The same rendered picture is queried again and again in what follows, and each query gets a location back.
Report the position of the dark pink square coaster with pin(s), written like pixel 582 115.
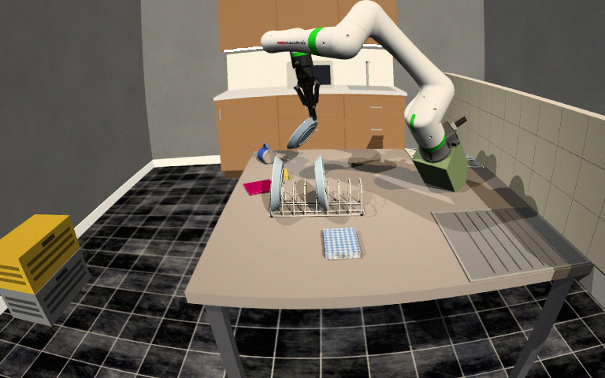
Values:
pixel 258 187

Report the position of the beige tiled wall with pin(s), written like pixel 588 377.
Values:
pixel 550 154

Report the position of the grey ribbed sink drainer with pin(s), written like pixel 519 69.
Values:
pixel 521 243

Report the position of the white ribbed draining mat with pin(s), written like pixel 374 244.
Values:
pixel 472 162

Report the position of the blue and white checkered towel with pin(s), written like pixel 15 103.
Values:
pixel 341 243

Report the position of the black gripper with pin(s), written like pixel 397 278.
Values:
pixel 309 99

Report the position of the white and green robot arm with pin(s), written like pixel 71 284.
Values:
pixel 365 20

